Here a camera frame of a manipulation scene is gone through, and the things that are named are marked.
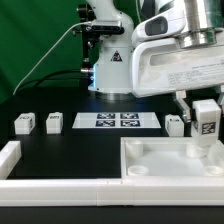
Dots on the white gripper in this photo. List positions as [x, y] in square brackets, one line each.
[161, 66]

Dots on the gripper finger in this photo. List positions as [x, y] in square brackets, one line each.
[221, 95]

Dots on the white square tabletop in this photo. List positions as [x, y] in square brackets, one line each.
[170, 157]

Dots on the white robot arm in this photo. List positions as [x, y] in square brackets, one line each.
[110, 75]

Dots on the white sheet with tags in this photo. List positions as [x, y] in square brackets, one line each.
[124, 120]

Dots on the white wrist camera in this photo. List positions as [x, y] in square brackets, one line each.
[165, 24]

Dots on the white front wall rail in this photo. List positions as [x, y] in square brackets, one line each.
[128, 192]

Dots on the white left wall block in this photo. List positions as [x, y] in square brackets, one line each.
[9, 156]

